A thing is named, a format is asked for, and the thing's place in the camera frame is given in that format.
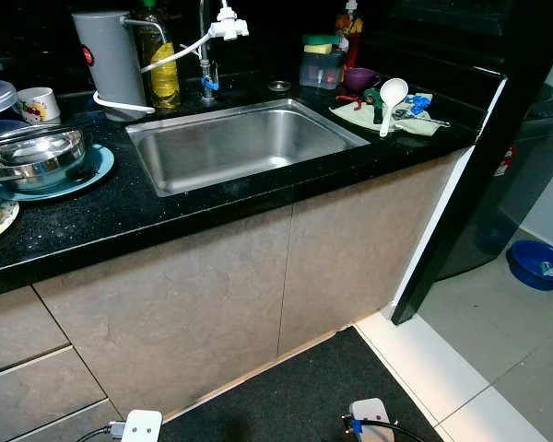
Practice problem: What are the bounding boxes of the white printed mug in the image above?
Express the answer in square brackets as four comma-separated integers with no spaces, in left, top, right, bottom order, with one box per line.
[16,87,62,125]

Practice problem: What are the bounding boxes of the chrome faucet with blue handle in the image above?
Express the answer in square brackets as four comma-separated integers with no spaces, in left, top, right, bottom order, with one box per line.
[196,0,222,104]

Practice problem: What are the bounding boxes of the teal plate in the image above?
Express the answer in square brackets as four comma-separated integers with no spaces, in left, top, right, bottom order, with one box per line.
[0,143,116,203]

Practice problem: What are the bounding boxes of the red dish soap bottle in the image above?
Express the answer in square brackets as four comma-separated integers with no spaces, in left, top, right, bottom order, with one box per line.
[335,0,365,71]

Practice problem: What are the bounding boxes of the blue plastic basin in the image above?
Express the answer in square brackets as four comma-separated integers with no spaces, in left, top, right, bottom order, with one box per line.
[506,238,553,292]

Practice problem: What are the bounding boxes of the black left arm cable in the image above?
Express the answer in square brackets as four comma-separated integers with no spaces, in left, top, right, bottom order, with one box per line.
[76,422,125,442]

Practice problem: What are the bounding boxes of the black glossy refrigerator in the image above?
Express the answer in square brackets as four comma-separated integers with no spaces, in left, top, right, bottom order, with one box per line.
[438,92,553,282]

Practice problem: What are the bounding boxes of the small metal utensil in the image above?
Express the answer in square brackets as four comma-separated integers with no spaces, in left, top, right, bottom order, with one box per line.
[394,108,452,128]

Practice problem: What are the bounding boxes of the white faucet diverter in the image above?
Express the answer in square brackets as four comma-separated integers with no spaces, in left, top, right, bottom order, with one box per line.
[209,3,251,42]

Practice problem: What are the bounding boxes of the beige stone kitchen cabinet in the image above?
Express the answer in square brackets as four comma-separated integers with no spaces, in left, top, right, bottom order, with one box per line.
[0,145,473,442]

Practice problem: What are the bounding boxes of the grey water filter canister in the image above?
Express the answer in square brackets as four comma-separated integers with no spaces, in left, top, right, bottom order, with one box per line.
[71,10,149,122]

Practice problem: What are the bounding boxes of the yellow green sponge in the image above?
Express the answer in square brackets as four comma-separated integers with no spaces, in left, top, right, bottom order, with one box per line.
[301,34,342,56]

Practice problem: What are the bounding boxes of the black partition panel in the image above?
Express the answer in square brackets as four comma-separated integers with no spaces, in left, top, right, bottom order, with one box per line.
[385,0,553,326]

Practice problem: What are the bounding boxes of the black floor mat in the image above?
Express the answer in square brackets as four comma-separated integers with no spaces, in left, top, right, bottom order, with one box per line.
[155,326,444,442]

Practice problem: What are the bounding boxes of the wide steel bowl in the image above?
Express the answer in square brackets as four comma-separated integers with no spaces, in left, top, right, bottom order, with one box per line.
[0,126,89,193]

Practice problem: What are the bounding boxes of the purple bowl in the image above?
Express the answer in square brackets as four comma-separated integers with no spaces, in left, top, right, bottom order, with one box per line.
[342,66,381,92]

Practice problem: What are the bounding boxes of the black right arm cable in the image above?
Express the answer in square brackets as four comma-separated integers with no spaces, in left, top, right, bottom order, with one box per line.
[343,416,427,442]

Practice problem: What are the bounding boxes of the stainless steel sink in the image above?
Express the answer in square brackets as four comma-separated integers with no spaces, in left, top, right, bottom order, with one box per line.
[125,98,371,198]

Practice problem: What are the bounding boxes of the clear plastic container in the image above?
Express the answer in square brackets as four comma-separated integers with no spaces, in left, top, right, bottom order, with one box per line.
[299,51,345,91]

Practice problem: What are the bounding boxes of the pale green cloth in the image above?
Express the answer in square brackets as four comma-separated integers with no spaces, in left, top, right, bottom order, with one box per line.
[329,92,443,138]

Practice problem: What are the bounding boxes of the white plastic spoon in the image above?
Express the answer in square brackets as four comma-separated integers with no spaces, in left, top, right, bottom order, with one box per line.
[378,77,410,138]

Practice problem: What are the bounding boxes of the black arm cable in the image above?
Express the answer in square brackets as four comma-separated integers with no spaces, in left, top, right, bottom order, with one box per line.
[343,416,427,442]
[76,422,125,442]

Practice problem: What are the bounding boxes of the yellow cooking oil bottle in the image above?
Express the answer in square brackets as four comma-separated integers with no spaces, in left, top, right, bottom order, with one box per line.
[134,0,182,112]

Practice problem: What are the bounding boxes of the small red plastic item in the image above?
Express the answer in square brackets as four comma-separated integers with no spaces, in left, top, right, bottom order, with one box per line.
[334,92,364,109]

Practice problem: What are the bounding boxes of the green handled kitchen tool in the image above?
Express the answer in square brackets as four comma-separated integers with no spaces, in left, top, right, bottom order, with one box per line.
[362,87,386,125]

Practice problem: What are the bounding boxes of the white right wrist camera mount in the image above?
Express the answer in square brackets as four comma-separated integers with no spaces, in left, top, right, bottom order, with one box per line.
[348,397,395,442]

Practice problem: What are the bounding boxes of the small blue plastic item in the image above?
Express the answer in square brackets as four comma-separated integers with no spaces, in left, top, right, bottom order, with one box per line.
[405,92,434,116]

